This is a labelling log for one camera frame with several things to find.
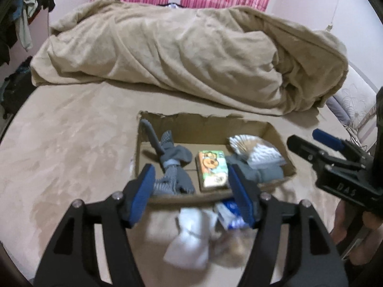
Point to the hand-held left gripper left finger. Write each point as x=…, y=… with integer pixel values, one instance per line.
x=143, y=189

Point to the silver foil packet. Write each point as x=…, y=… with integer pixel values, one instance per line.
x=257, y=151

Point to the white patterned pillow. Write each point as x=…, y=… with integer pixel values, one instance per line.
x=357, y=95

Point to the black bag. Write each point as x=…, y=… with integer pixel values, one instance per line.
x=15, y=92

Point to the white sock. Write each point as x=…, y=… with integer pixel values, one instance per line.
x=191, y=242

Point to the blue and white packet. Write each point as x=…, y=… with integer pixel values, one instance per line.
x=227, y=213

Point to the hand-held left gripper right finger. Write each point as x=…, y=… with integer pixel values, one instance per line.
x=241, y=194

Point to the cardboard box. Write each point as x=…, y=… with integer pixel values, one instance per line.
x=209, y=125

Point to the plain grey sock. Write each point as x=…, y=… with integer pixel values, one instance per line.
x=176, y=154

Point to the grey folded cloth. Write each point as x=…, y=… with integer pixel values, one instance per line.
x=263, y=172

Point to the grey pillow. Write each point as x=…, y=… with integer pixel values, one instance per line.
x=336, y=110

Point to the green and orange small box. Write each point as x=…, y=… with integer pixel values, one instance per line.
x=211, y=167

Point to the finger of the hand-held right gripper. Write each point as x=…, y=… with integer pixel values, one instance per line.
x=305, y=151
x=327, y=137

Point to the striped grey sock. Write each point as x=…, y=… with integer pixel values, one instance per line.
x=176, y=181

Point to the beige bed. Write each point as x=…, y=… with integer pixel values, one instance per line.
x=74, y=143

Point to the hanging light garment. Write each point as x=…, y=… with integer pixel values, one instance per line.
x=25, y=15

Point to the beige blanket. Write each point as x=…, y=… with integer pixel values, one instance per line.
x=179, y=50

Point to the person's right hand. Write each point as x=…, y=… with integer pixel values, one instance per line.
x=339, y=224

